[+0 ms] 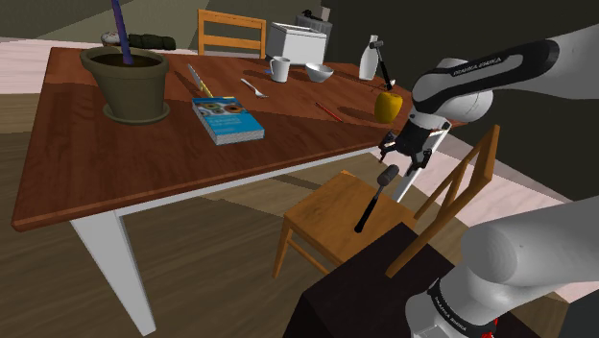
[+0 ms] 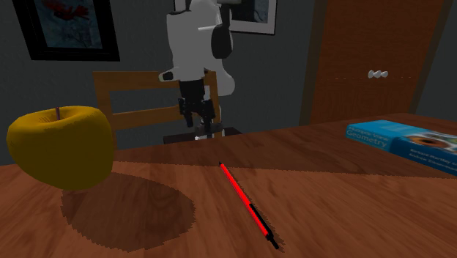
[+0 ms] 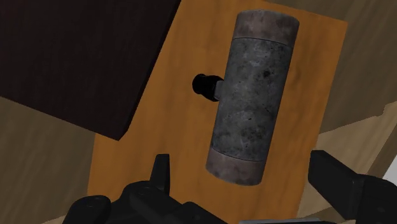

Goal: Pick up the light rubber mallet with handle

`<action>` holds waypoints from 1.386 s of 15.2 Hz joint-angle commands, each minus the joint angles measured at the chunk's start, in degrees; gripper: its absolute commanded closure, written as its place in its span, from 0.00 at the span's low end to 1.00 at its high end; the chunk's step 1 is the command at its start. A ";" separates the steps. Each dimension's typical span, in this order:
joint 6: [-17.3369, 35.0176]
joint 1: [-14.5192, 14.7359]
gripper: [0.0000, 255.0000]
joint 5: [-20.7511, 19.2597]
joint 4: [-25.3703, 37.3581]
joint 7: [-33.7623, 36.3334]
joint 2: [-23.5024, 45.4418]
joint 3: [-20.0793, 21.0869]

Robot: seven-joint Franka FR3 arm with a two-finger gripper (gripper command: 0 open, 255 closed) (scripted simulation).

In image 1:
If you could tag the white bottle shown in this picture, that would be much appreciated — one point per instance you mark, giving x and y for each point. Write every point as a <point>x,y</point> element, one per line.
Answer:
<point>368,63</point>

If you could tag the silver fork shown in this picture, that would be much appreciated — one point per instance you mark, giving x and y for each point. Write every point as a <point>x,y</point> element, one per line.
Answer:
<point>252,87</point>

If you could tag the olive flower pot purple stem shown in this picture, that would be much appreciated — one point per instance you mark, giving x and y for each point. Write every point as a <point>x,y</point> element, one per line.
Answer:
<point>133,89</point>

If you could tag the dark green roll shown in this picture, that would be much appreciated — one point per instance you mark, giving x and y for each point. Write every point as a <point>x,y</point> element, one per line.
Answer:
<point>152,42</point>

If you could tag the dark robot stand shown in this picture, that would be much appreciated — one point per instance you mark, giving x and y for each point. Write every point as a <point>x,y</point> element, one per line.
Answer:
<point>355,290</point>

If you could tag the round patterned object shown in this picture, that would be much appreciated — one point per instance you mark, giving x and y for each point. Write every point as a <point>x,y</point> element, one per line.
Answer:
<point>110,38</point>

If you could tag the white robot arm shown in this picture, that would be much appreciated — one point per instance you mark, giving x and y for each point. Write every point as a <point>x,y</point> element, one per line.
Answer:
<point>524,262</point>

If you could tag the red pencil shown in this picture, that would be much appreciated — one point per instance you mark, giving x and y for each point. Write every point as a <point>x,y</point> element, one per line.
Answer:
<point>328,112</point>

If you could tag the grey appliance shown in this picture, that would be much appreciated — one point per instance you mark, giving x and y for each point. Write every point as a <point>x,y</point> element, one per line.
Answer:
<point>318,23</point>

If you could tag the yellow apple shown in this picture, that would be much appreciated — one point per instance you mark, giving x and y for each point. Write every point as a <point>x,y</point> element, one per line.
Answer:
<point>388,107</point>

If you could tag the black hammer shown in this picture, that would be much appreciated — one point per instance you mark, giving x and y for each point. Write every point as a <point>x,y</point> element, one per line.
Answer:
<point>376,194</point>
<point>383,63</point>

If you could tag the white bowl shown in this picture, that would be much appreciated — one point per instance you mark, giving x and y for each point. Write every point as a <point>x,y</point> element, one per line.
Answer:
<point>319,72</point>

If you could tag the wooden chair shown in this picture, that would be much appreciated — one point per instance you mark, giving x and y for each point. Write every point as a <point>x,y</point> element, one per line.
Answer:
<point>231,21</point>
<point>327,210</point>

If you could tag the white box appliance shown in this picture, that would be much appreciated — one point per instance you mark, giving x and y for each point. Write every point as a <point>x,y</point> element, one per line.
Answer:
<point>295,44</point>

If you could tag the blue book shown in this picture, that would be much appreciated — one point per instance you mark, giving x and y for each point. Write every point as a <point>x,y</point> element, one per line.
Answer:
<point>229,119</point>

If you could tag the white mug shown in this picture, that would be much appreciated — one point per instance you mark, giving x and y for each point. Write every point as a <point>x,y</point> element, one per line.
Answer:
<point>280,69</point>

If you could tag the wooden table with white legs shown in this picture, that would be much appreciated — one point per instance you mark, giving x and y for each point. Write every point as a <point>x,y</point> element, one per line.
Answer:
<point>140,159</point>

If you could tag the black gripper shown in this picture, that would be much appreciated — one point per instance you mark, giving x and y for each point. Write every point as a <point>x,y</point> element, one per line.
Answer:
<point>414,139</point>

